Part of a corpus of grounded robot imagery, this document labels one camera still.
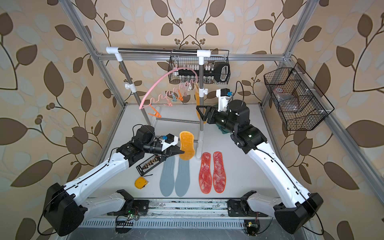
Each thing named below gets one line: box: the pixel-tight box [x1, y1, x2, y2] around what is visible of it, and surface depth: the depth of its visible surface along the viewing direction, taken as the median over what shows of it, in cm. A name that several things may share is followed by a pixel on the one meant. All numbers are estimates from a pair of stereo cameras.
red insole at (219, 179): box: [212, 151, 227, 193], surface depth 86 cm
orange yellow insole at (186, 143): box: [179, 131, 195, 161], surface depth 65 cm
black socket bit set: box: [174, 61, 230, 83], surface depth 86 cm
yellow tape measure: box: [134, 176, 148, 190], surface depth 83 cm
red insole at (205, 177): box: [199, 152, 213, 194], surface depth 86 cm
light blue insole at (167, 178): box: [159, 156, 175, 197], surface depth 85 cm
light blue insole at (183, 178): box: [174, 157, 191, 197], surface depth 86 cm
